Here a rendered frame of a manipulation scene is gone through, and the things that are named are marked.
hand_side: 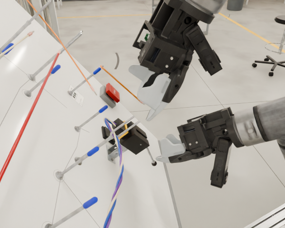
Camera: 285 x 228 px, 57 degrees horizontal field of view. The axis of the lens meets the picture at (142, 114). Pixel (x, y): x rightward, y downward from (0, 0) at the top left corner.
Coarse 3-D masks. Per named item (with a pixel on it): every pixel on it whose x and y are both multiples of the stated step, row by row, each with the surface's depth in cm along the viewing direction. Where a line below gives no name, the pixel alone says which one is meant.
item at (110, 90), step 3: (108, 84) 79; (108, 87) 77; (111, 87) 79; (108, 90) 76; (111, 90) 77; (114, 90) 79; (108, 93) 76; (111, 93) 76; (114, 93) 78; (117, 93) 80; (111, 96) 77; (114, 96) 77; (117, 96) 78; (114, 99) 77; (117, 99) 77; (117, 102) 78
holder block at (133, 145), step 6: (132, 132) 56; (138, 132) 59; (144, 132) 61; (120, 138) 57; (126, 138) 56; (132, 138) 56; (138, 138) 56; (144, 138) 58; (126, 144) 57; (132, 144) 57; (138, 144) 57; (144, 144) 58; (132, 150) 58; (138, 150) 59
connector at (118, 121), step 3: (117, 120) 56; (120, 120) 56; (117, 123) 55; (120, 123) 55; (114, 126) 55; (117, 126) 55; (123, 126) 56; (120, 129) 54; (123, 129) 55; (117, 132) 54; (120, 132) 55; (129, 132) 56; (117, 135) 55; (126, 135) 56; (129, 135) 56; (123, 138) 56
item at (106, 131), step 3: (102, 126) 65; (102, 129) 64; (105, 129) 64; (108, 129) 65; (102, 132) 64; (105, 132) 64; (108, 132) 64; (102, 135) 63; (105, 135) 63; (108, 135) 63; (105, 138) 63; (111, 141) 64; (114, 141) 64
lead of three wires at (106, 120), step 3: (105, 117) 52; (105, 120) 49; (108, 120) 53; (105, 123) 48; (108, 123) 48; (111, 123) 54; (114, 123) 55; (108, 126) 48; (111, 129) 47; (114, 132) 46
